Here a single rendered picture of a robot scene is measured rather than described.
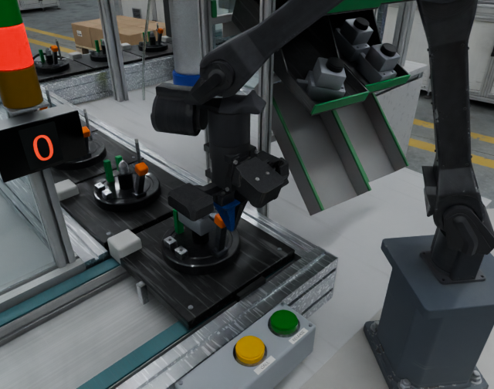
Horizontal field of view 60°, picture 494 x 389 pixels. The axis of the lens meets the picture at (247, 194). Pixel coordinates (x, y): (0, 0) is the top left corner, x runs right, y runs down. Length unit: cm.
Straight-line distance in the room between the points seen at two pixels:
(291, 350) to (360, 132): 55
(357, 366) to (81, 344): 44
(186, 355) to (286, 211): 53
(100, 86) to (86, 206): 102
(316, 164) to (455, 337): 41
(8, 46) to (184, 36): 102
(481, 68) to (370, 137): 362
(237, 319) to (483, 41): 411
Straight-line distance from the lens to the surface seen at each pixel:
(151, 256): 77
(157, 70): 202
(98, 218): 90
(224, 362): 62
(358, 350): 78
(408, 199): 119
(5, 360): 77
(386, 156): 102
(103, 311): 78
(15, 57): 62
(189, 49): 158
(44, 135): 65
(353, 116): 101
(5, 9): 61
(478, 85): 463
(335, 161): 90
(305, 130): 89
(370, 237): 102
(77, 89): 186
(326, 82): 75
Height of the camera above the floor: 146
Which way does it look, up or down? 32 degrees down
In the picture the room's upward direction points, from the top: straight up
